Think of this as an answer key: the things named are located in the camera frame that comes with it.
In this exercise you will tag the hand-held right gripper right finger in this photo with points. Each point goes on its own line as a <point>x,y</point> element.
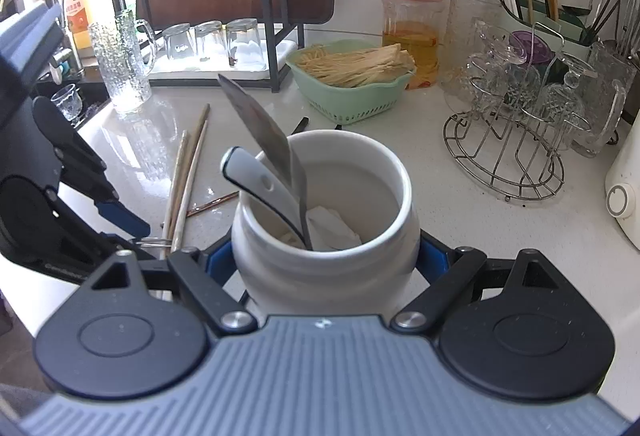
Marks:
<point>434,261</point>

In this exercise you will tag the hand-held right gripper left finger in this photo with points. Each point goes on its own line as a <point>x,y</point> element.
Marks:
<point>215,261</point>

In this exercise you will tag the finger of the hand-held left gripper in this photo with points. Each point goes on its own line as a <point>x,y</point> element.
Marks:
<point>122,218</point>

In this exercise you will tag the tan wooden chopstick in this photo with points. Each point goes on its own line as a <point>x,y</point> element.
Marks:
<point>177,165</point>

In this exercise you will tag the white chopstick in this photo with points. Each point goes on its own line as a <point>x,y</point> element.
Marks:
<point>192,181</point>

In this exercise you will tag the white ceramic spoon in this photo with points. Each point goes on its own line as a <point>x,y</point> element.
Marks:
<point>250,170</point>

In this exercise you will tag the wooden chopsticks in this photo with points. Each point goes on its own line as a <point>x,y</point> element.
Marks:
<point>195,145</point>

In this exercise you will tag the white ceramic mug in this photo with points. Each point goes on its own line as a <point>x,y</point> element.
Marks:
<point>320,281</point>

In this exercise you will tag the crumpled white paper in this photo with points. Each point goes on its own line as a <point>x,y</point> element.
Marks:
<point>330,228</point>

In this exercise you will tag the small wine glass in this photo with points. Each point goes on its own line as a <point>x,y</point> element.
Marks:
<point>67,100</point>

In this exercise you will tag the black kitchen sink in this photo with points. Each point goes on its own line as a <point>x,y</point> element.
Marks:
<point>95,93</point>

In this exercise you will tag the textured glass pitcher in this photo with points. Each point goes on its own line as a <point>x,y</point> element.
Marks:
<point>122,65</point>

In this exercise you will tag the white drip tray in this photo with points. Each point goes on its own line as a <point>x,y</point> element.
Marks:
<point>210,74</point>

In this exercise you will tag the green plastic basket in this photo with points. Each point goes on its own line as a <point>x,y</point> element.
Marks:
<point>350,105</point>

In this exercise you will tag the clear drinking glass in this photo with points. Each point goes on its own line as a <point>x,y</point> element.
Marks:
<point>246,45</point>
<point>210,40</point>
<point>178,43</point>

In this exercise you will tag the cut glass cup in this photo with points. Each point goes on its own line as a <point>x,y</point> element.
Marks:
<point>492,65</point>
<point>565,110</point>

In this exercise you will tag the yellow detergent jug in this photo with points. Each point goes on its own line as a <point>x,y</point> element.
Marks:
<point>80,23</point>

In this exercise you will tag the white electric pot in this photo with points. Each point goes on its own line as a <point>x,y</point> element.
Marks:
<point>625,176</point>

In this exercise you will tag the bundle of bamboo sticks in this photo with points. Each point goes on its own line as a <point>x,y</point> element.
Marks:
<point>355,65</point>

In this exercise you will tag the black metal dish rack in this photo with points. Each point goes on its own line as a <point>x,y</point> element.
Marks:
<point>273,50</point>

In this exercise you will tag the textured glass mug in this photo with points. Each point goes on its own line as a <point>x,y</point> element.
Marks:
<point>467,35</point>

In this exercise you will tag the purple plastic lid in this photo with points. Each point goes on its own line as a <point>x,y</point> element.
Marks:
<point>525,43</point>

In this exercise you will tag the red lid plastic jar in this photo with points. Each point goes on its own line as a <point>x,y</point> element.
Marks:
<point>412,15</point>

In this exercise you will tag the green chopstick holder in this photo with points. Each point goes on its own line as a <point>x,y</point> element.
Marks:
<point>570,33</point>

